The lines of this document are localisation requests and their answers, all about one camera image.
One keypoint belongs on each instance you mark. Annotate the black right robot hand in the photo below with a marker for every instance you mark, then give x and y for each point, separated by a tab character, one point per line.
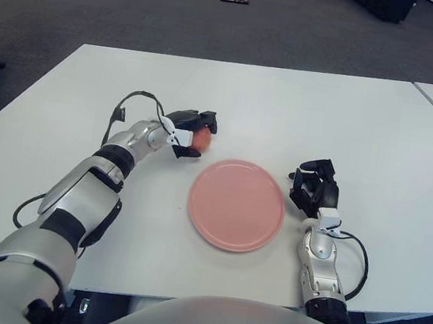
328	192

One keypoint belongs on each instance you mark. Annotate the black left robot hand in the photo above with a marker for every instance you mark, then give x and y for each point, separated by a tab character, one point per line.
190	118

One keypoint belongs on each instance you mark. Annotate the red yellow apple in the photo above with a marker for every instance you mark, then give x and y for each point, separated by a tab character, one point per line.
203	140

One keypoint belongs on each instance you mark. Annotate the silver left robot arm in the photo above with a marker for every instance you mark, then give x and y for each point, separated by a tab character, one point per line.
77	191

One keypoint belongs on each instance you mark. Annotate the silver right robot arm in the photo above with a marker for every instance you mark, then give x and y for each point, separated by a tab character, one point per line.
319	271

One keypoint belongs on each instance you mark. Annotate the pink round plate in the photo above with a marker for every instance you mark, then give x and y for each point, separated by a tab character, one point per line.
235	204

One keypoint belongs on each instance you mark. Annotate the large black case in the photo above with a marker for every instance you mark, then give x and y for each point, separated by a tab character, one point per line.
381	4

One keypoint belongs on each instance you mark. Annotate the silver metal bracket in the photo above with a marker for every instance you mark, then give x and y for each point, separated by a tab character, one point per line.
84	305

